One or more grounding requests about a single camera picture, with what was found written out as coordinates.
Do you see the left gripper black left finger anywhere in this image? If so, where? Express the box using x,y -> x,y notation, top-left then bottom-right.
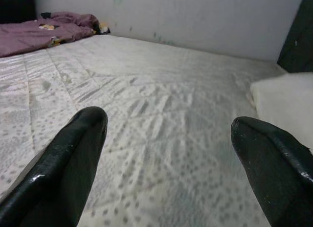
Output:
0,106 -> 108,227

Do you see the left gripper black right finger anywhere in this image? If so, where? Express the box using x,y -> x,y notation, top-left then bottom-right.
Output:
230,116 -> 313,227

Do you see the white pillow with grey lettering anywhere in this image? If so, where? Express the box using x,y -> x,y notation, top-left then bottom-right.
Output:
249,72 -> 313,150

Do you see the grey quilted mattress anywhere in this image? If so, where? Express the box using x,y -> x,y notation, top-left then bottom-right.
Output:
0,35 -> 287,227

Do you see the black tufted headboard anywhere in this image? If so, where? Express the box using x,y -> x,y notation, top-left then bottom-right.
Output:
277,0 -> 313,74

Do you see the pink cartoon print blanket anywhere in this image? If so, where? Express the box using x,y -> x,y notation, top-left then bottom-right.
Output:
0,12 -> 111,58

